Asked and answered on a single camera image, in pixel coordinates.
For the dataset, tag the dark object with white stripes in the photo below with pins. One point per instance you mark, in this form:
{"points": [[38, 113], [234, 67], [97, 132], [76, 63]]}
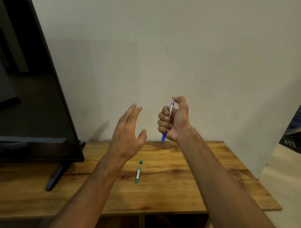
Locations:
{"points": [[291, 133]]}

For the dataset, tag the silver blue mechanical pencil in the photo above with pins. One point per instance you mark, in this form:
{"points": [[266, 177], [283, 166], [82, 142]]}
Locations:
{"points": [[169, 115]]}

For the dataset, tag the black television stand foot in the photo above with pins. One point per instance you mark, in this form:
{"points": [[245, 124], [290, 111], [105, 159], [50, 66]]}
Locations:
{"points": [[56, 175]]}

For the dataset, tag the person's right forearm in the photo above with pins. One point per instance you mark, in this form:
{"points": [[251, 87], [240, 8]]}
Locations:
{"points": [[216, 183]]}

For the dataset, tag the person's left hand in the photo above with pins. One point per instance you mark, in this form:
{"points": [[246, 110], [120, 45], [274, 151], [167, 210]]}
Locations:
{"points": [[125, 136]]}

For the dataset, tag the black flat screen television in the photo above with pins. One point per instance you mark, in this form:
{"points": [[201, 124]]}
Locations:
{"points": [[30, 94]]}

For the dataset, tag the person's left thumb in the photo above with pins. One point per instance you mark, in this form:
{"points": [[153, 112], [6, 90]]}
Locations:
{"points": [[142, 137]]}

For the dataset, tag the person's left forearm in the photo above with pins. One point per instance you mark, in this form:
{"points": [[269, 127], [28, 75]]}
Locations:
{"points": [[94, 190]]}

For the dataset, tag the person's right thumb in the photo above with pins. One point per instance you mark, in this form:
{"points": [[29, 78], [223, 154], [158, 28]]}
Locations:
{"points": [[180, 103]]}

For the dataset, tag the wooden table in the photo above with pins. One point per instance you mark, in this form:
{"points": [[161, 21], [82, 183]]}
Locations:
{"points": [[164, 178]]}

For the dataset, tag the person's right hand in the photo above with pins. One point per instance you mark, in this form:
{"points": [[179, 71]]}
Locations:
{"points": [[177, 122]]}

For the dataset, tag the teal pencil lead tube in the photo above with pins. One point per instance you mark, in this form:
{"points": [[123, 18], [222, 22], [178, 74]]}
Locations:
{"points": [[137, 175]]}

